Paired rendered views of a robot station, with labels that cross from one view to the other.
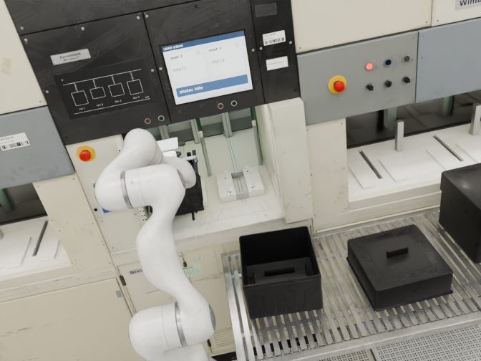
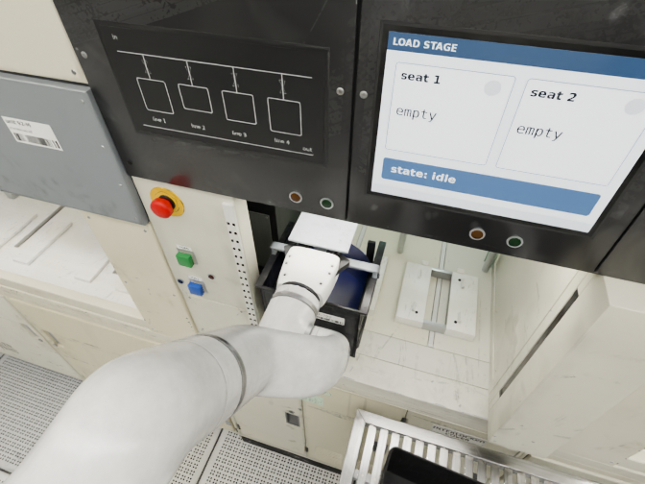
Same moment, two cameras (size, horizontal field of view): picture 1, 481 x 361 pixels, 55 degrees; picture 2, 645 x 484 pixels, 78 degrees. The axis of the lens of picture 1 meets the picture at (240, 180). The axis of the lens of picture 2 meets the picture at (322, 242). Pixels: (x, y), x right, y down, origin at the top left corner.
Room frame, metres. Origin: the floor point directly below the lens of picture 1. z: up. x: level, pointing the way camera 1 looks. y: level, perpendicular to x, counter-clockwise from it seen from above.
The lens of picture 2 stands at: (1.13, 0.09, 1.83)
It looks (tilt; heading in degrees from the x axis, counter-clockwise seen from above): 46 degrees down; 19
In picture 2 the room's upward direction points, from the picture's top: straight up
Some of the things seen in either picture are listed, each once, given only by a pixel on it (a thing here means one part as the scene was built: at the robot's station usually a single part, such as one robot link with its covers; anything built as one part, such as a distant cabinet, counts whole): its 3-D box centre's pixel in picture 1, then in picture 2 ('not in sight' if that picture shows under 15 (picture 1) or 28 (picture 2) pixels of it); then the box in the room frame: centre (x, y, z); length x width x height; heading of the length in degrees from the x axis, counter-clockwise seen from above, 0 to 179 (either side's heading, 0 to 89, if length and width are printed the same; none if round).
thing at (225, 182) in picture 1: (239, 183); (438, 297); (1.87, 0.01, 0.89); 0.22 x 0.21 x 0.04; 2
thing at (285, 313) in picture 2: not in sight; (280, 345); (1.41, 0.26, 1.25); 0.13 x 0.09 x 0.08; 2
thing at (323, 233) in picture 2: (172, 178); (323, 279); (1.66, 0.28, 1.11); 0.24 x 0.20 x 0.32; 92
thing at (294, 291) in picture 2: not in sight; (294, 303); (1.49, 0.27, 1.25); 0.09 x 0.03 x 0.08; 92
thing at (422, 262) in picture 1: (396, 261); not in sight; (1.24, -0.52, 0.83); 0.29 x 0.29 x 0.13; 4
